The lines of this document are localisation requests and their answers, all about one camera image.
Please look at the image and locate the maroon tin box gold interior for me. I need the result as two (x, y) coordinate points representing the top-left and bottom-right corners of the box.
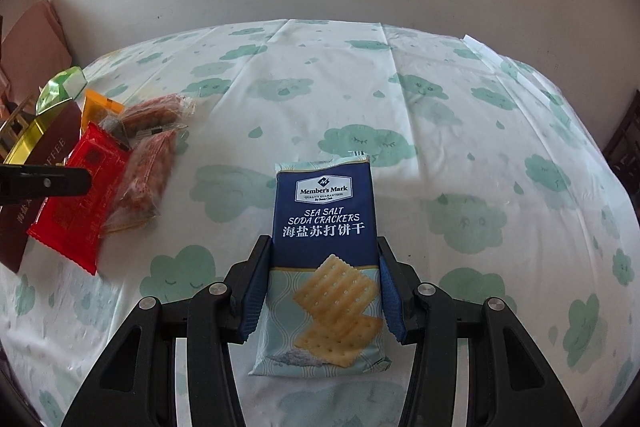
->
(0, 107), (83, 274)

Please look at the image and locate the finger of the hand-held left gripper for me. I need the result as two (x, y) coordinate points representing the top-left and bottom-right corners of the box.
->
(0, 165), (92, 206)

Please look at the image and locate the wooden chair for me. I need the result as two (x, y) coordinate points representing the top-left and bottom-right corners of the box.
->
(0, 94), (38, 158)

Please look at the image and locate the red snack packet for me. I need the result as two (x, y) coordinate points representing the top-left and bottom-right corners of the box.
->
(26, 123), (133, 276)

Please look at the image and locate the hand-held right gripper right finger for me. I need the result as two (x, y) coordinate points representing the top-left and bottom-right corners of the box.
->
(376, 237), (583, 427)

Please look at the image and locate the orange snack packet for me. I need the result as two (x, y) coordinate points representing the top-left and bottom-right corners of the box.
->
(81, 89), (125, 132)

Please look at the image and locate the clear packet of red-brown snack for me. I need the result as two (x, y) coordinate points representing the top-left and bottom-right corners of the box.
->
(100, 129), (188, 235)
(100, 93), (197, 142)

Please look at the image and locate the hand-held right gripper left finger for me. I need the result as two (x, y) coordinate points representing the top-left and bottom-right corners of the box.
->
(61, 234), (273, 427)

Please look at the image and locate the dark wooden furniture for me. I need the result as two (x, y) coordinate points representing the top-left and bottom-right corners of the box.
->
(602, 89), (640, 192)

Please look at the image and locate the green snack packet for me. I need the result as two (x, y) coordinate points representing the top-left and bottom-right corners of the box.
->
(36, 67), (88, 118)

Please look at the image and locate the blue cracker packet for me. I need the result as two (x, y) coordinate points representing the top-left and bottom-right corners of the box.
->
(248, 155), (392, 379)

